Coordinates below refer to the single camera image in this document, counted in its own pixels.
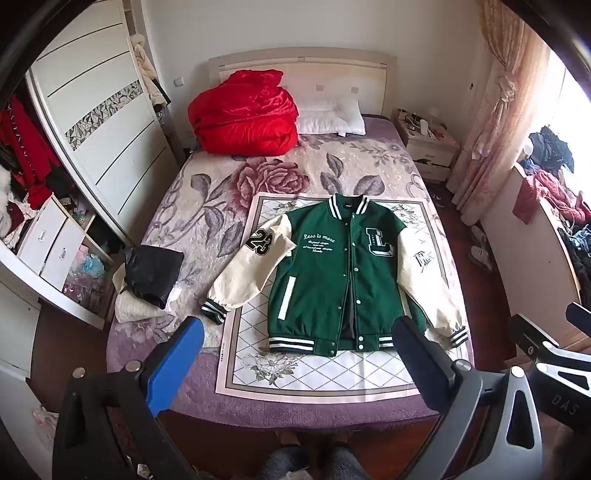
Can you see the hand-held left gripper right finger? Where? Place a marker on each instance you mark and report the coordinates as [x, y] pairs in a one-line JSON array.
[[422, 369]]

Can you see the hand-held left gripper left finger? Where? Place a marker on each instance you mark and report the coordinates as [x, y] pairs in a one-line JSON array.
[[178, 364]]

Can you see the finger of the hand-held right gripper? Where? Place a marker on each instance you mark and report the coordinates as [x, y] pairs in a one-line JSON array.
[[581, 313], [531, 334]]

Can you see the green varsity jacket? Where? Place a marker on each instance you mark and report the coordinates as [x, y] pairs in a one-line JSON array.
[[332, 277]]

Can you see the pile of clothes on desk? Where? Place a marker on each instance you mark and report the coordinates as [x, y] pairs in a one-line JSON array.
[[549, 184]]

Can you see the red hanging clothes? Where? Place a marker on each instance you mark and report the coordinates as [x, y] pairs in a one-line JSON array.
[[23, 147]]

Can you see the white folded cloth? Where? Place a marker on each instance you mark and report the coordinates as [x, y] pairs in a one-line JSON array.
[[134, 310]]

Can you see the wooden desk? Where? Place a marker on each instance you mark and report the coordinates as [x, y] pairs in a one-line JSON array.
[[517, 258]]

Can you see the white shoe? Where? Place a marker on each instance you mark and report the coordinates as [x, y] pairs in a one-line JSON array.
[[479, 235], [481, 259]]

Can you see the black folded garment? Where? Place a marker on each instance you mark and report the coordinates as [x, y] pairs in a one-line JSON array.
[[152, 272]]

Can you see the white diamond-pattern floral mat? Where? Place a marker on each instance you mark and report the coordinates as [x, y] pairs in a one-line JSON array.
[[323, 376]]

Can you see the person's right leg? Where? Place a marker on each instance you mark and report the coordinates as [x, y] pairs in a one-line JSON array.
[[346, 466]]

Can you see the person's leg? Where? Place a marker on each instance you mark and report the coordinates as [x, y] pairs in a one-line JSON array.
[[288, 466], [346, 466]]

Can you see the person's left leg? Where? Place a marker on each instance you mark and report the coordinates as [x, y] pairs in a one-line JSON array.
[[288, 466]]

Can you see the white wardrobe drawers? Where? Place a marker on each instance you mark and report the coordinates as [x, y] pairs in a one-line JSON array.
[[51, 240]]

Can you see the pink floral curtain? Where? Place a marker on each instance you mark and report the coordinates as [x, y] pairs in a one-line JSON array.
[[491, 129]]

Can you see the white nightstand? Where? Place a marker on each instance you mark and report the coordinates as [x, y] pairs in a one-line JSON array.
[[429, 147]]

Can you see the white sliding-door wardrobe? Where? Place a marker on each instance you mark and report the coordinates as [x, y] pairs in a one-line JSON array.
[[101, 138]]

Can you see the red duvet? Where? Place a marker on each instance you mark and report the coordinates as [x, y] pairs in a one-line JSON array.
[[244, 115]]

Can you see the white pillow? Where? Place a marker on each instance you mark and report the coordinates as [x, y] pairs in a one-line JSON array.
[[330, 117]]

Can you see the white fur coat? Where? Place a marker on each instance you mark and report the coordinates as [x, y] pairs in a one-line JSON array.
[[147, 69]]

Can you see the beige bed headboard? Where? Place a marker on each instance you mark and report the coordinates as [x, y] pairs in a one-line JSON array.
[[332, 76]]

